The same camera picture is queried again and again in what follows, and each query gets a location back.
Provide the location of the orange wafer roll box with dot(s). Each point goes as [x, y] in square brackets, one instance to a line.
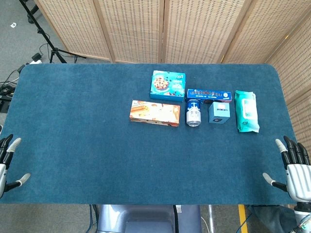
[155, 113]

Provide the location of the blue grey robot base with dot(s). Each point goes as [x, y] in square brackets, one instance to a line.
[145, 218]

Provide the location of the small light blue box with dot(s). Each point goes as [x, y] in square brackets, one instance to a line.
[219, 112]

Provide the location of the grey metal table leg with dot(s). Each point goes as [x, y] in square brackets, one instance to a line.
[211, 218]

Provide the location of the black tripod stand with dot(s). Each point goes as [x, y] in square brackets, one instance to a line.
[43, 34]

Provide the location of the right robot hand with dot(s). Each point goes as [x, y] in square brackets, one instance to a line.
[298, 179]

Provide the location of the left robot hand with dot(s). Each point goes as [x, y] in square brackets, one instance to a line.
[3, 155]

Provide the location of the woven wooden folding screen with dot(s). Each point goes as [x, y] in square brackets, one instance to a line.
[133, 29]

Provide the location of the green wet wipes pack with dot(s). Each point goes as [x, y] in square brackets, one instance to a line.
[246, 111]

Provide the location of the white power strip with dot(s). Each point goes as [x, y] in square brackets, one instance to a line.
[36, 61]

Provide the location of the blue and white drink can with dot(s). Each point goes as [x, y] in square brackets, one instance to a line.
[193, 112]

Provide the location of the teal cookie box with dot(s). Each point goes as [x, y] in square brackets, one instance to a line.
[167, 85]

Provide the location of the blue felt table cover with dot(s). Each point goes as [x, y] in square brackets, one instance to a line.
[85, 133]

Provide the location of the long dark blue cookie box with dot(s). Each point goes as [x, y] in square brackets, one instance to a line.
[209, 94]

